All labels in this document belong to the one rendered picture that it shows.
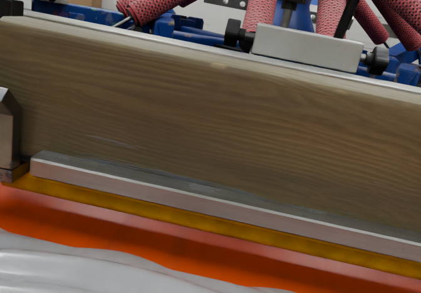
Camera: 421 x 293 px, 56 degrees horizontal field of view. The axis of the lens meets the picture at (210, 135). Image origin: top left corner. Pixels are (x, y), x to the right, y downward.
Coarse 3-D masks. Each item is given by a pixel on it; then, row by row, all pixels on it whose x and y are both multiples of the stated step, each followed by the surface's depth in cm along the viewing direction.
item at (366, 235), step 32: (32, 160) 20; (64, 160) 20; (128, 192) 20; (160, 192) 20; (192, 192) 20; (224, 192) 20; (256, 224) 19; (288, 224) 19; (320, 224) 19; (352, 224) 19; (416, 256) 19
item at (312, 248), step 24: (48, 192) 23; (72, 192) 23; (144, 216) 23; (168, 216) 23; (192, 216) 22; (264, 240) 22; (288, 240) 22; (360, 264) 22; (384, 264) 22; (408, 264) 22
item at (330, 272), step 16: (320, 272) 22; (336, 272) 22; (352, 272) 23; (368, 272) 23; (384, 272) 23; (336, 288) 21; (352, 288) 21; (368, 288) 21; (384, 288) 22; (400, 288) 22; (416, 288) 22
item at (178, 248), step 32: (0, 192) 24; (32, 192) 25; (0, 224) 21; (32, 224) 21; (64, 224) 22; (96, 224) 22; (128, 224) 23; (160, 224) 24; (160, 256) 21; (192, 256) 21; (224, 256) 22; (256, 256) 22; (288, 256) 23; (288, 288) 20; (320, 288) 21
